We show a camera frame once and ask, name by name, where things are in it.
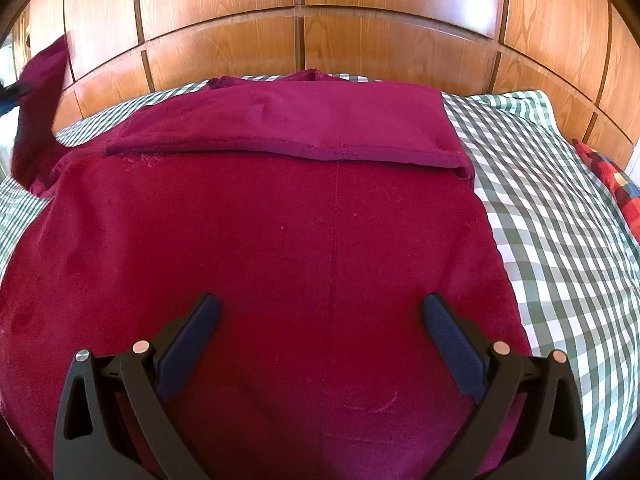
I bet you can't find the wooden panel headboard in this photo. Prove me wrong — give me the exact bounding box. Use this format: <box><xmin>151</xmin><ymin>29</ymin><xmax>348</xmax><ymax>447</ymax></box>
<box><xmin>10</xmin><ymin>0</ymin><xmax>640</xmax><ymax>176</ymax></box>

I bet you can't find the multicoloured checked pillow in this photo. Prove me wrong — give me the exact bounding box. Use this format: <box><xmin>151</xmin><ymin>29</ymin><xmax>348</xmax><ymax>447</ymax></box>
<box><xmin>572</xmin><ymin>139</ymin><xmax>640</xmax><ymax>246</ymax></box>

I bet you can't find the green checked bed sheet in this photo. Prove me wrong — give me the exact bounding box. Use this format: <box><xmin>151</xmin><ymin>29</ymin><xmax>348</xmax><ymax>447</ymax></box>
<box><xmin>0</xmin><ymin>72</ymin><xmax>640</xmax><ymax>480</ymax></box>

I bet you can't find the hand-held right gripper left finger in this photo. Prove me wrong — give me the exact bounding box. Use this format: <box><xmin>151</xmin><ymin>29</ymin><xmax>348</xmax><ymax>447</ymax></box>
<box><xmin>52</xmin><ymin>292</ymin><xmax>222</xmax><ymax>480</ymax></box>

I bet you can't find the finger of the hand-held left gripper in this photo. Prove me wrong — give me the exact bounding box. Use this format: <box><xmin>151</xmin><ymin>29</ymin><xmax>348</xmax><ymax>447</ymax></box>
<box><xmin>0</xmin><ymin>80</ymin><xmax>33</xmax><ymax>116</ymax></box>

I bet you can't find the maroon sweater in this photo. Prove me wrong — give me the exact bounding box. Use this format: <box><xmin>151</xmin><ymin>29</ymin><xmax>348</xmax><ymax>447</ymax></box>
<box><xmin>0</xmin><ymin>35</ymin><xmax>533</xmax><ymax>480</ymax></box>

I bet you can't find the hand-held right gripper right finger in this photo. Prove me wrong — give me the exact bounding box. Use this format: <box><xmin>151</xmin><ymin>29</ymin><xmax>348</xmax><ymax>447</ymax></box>
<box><xmin>422</xmin><ymin>292</ymin><xmax>587</xmax><ymax>480</ymax></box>

